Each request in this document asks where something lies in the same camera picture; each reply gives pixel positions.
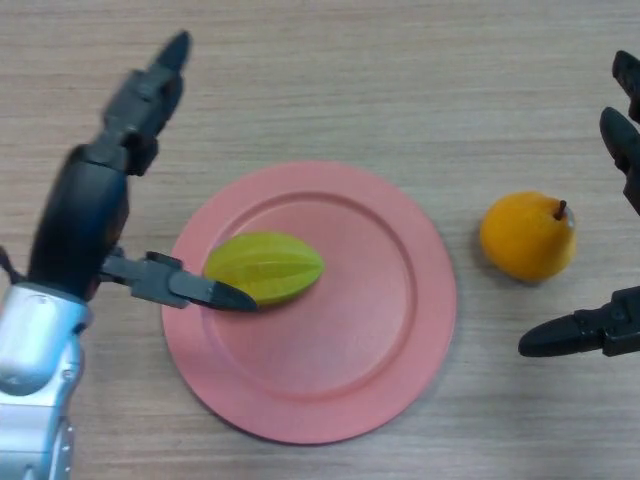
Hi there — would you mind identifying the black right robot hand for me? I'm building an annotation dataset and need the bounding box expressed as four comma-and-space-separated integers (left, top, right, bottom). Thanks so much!
517, 49, 640, 358

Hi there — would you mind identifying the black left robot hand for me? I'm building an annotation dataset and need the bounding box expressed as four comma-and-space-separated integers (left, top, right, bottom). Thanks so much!
27, 30, 260, 314

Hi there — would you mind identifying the yellow green starfruit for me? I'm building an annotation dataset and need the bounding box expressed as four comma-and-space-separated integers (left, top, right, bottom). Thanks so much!
203, 230, 325, 308

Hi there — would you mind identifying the pink round plate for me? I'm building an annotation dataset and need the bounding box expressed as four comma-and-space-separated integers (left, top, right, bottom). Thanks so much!
161, 160, 458, 445

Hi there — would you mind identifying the orange yellow pear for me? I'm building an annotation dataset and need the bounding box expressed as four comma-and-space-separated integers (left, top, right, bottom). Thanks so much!
479, 190, 577, 284

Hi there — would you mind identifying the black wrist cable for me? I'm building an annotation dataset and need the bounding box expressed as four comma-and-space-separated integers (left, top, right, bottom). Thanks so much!
0, 245, 26, 286

